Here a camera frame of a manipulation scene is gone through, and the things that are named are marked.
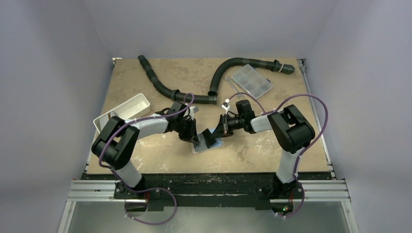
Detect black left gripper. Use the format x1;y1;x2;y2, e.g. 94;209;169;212
175;117;198;144

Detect beige card holder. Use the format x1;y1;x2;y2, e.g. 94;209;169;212
191;130;224;154

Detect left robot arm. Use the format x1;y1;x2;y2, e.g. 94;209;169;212
91;101;200;199

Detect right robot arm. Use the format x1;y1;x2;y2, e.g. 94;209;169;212
210;100;315;198

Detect silver cards in tray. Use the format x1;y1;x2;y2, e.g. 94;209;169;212
96;111;118;131

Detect silver open-end wrench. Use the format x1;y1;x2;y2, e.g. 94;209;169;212
223;76;244;100

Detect clear plastic compartment box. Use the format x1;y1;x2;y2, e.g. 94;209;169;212
232;64;274;99

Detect white plastic tray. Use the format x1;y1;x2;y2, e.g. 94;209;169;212
93;93;151;133

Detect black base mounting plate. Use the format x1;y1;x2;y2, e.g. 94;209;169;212
80;172;333;212

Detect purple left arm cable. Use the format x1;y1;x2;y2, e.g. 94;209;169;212
98;93;195;226

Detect long dark corrugated hose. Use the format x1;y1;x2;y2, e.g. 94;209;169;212
137;55;218;106

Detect curved dark corrugated hose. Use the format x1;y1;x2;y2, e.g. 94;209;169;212
207;57;295;97

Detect aluminium frame rail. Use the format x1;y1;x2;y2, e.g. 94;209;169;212
58;174;359;233

